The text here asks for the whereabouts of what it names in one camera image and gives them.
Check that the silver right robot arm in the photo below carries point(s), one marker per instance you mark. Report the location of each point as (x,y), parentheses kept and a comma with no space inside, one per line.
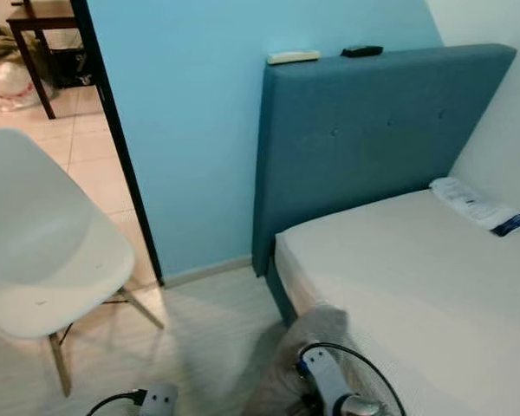
(361,406)

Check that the white moulded chair wooden legs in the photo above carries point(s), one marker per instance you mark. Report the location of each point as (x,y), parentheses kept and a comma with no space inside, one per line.
(43,243)

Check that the white bed mattress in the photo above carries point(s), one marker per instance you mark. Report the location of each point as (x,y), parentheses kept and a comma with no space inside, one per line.
(433,295)

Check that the beige skirting board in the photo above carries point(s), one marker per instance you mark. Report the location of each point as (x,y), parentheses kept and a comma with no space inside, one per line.
(208,270)

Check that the white packet with blue end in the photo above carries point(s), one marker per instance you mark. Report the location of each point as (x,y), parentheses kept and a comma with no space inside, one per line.
(472,204)

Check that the blue upholstered bed headboard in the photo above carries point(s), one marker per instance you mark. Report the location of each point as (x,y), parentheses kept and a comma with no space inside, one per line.
(364,130)

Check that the white remote control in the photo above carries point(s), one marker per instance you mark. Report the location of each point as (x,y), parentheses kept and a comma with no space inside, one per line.
(293,57)

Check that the black remote control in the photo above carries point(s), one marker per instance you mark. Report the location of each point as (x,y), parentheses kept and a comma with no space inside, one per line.
(362,51)

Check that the clear plastic bag with contents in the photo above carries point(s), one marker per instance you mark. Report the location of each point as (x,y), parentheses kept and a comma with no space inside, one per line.
(9,82)

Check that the dark wooden side table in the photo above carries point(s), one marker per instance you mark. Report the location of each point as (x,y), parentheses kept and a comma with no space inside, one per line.
(36,19)

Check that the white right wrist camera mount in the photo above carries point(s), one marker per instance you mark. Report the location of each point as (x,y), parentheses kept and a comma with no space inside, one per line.
(327,377)

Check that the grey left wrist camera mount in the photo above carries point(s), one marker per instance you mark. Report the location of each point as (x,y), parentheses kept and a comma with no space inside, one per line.
(159,400)

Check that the black door frame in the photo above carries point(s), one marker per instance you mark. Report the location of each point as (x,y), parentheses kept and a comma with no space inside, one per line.
(113,130)

